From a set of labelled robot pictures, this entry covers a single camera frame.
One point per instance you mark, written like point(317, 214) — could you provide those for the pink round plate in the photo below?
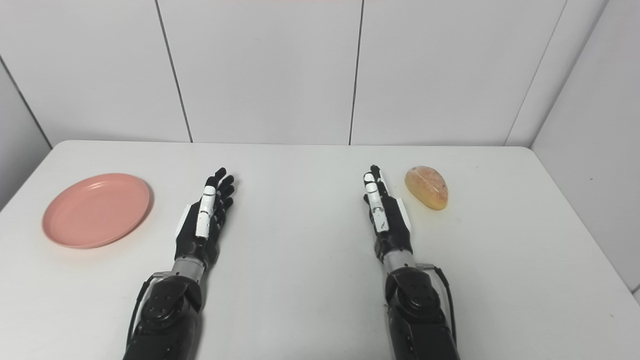
point(96, 210)

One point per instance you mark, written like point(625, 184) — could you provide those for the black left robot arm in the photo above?
point(167, 315)

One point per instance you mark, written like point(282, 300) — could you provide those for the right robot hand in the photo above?
point(390, 227)

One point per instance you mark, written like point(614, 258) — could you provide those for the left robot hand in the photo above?
point(196, 235)

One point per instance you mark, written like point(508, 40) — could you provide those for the golden bread roll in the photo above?
point(427, 187)

